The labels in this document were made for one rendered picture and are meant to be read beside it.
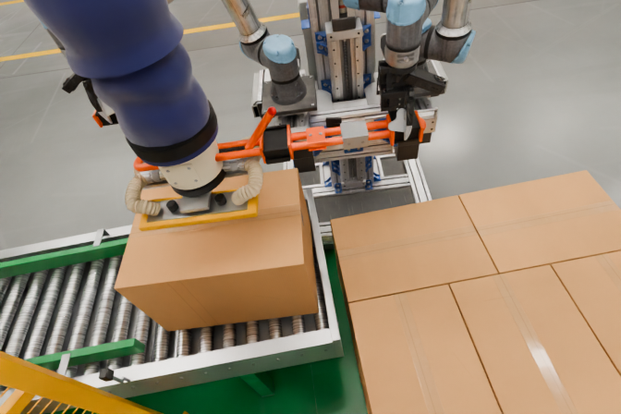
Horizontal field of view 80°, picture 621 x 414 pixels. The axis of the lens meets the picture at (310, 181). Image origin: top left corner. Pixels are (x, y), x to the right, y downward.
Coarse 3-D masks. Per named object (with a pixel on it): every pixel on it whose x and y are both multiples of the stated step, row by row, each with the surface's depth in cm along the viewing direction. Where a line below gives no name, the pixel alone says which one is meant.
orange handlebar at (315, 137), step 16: (320, 128) 102; (336, 128) 102; (368, 128) 102; (224, 144) 104; (240, 144) 103; (256, 144) 103; (304, 144) 100; (320, 144) 100; (336, 144) 100; (224, 160) 102
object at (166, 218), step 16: (224, 192) 108; (160, 208) 107; (176, 208) 105; (224, 208) 104; (240, 208) 103; (256, 208) 103; (144, 224) 105; (160, 224) 104; (176, 224) 104; (192, 224) 104
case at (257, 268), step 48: (144, 192) 140; (288, 192) 131; (144, 240) 125; (192, 240) 123; (240, 240) 120; (288, 240) 118; (144, 288) 116; (192, 288) 119; (240, 288) 121; (288, 288) 124
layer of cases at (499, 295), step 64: (512, 192) 167; (576, 192) 162; (384, 256) 155; (448, 256) 151; (512, 256) 147; (576, 256) 144; (384, 320) 138; (448, 320) 135; (512, 320) 132; (576, 320) 130; (384, 384) 124; (448, 384) 122; (512, 384) 120; (576, 384) 117
